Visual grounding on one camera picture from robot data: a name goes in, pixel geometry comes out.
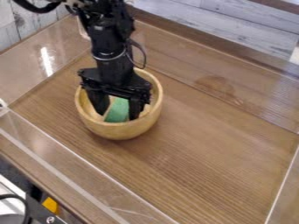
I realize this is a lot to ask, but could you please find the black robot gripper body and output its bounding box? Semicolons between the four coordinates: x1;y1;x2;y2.
78;57;152;105

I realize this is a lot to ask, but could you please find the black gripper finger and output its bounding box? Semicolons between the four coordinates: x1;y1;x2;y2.
86;88;109;116
128;97;140;120

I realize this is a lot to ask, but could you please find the green rectangular block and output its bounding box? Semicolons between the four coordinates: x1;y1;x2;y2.
104;97;128;123

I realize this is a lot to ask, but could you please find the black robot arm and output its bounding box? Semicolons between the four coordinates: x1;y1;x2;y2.
13;0;152;120

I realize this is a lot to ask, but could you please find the brown wooden bowl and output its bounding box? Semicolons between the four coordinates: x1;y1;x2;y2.
74;68;164;140

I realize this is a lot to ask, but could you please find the yellow and black device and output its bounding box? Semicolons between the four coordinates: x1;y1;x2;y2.
25;185;76;224

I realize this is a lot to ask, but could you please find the clear acrylic tray wall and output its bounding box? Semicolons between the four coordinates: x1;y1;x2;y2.
0;106;179;224

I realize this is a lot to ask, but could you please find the black cable bottom left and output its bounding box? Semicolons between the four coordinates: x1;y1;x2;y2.
0;193;30;224

